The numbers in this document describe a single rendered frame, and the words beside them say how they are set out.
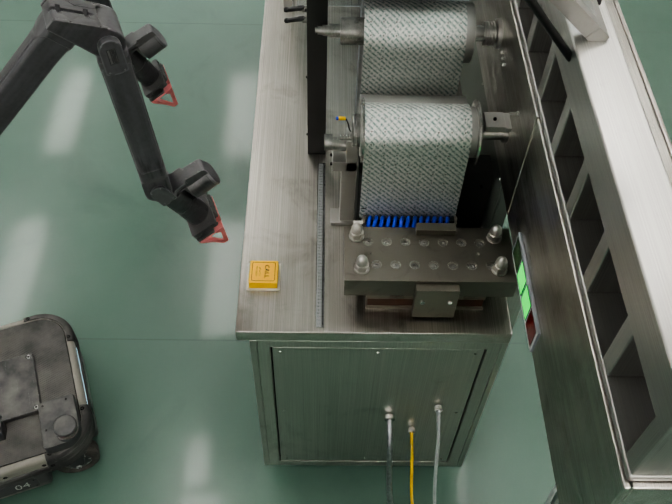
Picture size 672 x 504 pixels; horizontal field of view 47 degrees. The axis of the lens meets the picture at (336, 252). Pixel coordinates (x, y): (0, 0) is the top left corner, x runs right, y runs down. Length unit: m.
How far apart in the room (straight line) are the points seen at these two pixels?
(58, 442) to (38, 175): 1.44
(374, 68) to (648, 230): 0.93
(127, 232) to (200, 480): 1.11
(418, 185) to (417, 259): 0.17
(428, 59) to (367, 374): 0.80
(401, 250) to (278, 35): 1.05
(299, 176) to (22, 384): 1.13
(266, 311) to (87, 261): 1.45
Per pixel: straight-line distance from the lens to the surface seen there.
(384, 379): 2.06
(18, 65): 1.43
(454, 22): 1.87
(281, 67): 2.50
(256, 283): 1.90
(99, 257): 3.22
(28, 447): 2.58
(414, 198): 1.86
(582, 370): 1.31
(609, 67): 1.39
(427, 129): 1.73
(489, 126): 1.77
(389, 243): 1.85
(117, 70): 1.41
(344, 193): 1.96
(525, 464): 2.76
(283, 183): 2.14
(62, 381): 2.66
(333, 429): 2.32
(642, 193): 1.19
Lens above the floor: 2.47
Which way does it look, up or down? 52 degrees down
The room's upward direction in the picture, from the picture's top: 2 degrees clockwise
